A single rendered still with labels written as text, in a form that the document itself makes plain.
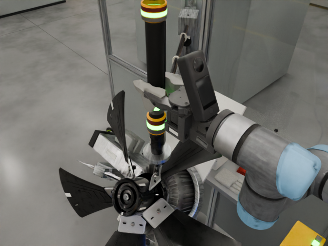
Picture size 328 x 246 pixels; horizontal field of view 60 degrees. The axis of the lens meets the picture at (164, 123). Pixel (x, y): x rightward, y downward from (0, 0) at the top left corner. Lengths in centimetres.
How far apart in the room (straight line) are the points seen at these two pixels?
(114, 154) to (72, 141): 179
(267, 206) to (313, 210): 109
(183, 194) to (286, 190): 60
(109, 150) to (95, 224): 120
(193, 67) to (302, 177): 23
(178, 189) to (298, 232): 43
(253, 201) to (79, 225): 194
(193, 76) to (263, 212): 25
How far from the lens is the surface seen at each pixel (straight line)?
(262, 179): 46
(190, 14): 116
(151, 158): 69
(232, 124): 47
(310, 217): 163
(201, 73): 48
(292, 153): 45
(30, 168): 284
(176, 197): 100
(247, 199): 52
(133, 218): 99
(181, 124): 52
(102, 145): 123
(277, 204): 51
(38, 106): 353
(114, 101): 103
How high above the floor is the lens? 198
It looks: 41 degrees down
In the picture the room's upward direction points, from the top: straight up
